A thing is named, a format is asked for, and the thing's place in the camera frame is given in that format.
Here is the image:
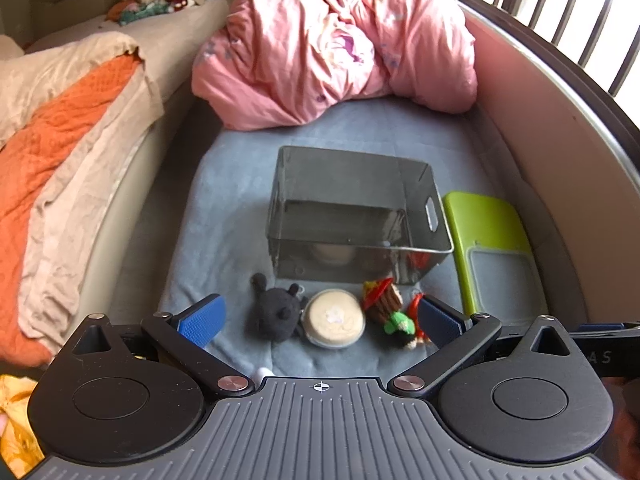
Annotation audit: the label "pink duvet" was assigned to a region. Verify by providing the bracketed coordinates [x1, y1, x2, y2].
[191, 0, 479, 132]

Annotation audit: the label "beige cloth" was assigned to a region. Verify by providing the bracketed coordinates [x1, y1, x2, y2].
[0, 31, 166, 356]

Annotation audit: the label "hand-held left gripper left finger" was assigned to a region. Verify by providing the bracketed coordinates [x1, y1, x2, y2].
[70, 293, 256, 398]

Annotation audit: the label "dark grey plush mouse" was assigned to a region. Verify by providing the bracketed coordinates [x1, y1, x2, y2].
[244, 273, 308, 343]

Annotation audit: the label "round cream jar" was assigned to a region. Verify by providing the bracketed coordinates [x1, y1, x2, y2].
[303, 288, 367, 350]

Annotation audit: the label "yellow patterned cloth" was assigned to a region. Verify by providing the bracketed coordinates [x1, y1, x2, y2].
[0, 374, 47, 479]

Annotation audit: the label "dark window bars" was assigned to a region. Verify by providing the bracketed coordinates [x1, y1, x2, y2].
[451, 0, 640, 128]

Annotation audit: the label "green plastic lid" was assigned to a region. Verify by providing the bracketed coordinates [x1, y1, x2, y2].
[442, 191, 551, 317]

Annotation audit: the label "orange knitted blanket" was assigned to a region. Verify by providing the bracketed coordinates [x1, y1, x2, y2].
[0, 52, 145, 365]

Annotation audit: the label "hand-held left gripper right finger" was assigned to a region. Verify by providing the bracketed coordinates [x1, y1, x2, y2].
[389, 295, 577, 398]

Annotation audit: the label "knitted doll with red hat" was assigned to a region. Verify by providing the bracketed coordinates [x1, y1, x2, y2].
[361, 278, 433, 350]

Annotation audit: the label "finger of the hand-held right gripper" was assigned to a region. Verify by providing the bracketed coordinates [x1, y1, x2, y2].
[570, 323, 640, 336]

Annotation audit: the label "grey-blue blanket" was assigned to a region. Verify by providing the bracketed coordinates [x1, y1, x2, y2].
[107, 95, 551, 378]

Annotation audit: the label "transparent grey storage bin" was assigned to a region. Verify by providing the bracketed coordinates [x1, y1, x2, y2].
[265, 146, 455, 287]

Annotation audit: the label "beige sofa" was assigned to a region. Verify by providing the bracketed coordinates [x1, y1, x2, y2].
[0, 0, 251, 321]

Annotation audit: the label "beige padded bed surround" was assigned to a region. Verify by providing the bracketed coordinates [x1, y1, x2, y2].
[457, 2, 640, 331]

